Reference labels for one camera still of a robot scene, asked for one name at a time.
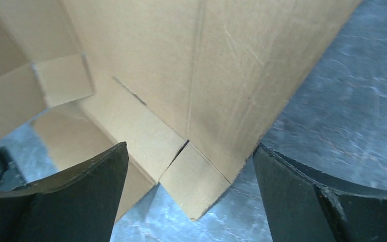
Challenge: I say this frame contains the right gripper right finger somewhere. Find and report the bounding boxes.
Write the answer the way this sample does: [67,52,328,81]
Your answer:
[252,145,387,241]

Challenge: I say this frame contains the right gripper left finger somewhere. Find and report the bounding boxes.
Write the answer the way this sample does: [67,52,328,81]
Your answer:
[0,142,129,241]

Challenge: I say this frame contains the cardboard box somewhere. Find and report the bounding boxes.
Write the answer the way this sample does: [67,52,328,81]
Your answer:
[0,1,359,220]

